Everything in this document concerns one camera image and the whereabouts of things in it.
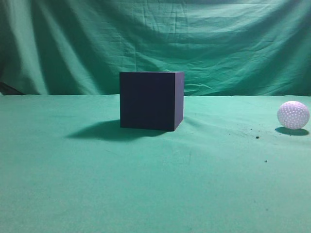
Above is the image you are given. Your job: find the white dimpled golf ball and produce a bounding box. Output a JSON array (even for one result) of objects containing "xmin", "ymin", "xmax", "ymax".
[{"xmin": 276, "ymin": 101, "xmax": 310, "ymax": 130}]

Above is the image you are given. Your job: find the dark blue cube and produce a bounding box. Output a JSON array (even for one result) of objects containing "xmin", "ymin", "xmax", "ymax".
[{"xmin": 120, "ymin": 71, "xmax": 185, "ymax": 132}]

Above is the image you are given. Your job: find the green table cloth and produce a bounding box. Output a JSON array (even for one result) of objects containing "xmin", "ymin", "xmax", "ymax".
[{"xmin": 0, "ymin": 95, "xmax": 311, "ymax": 233}]

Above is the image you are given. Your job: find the green backdrop cloth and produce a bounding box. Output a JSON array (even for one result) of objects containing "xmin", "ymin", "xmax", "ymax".
[{"xmin": 0, "ymin": 0, "xmax": 311, "ymax": 96}]

